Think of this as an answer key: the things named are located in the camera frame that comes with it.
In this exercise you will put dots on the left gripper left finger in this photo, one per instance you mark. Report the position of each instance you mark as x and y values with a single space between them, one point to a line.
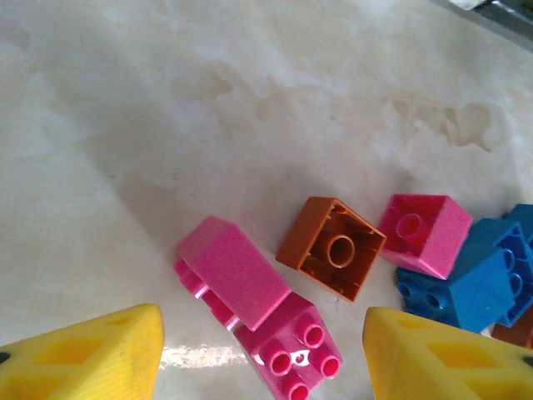
75 362

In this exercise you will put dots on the blue lego brick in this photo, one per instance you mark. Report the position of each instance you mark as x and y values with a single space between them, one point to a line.
474 283
522 216

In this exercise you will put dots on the orange lego brick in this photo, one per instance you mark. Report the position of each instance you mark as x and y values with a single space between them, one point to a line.
516 333
300 237

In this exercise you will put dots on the pink lego brick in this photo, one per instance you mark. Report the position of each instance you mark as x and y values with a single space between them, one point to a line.
445 237
237 266
258 339

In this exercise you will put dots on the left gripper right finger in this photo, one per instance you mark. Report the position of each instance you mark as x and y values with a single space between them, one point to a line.
437 366

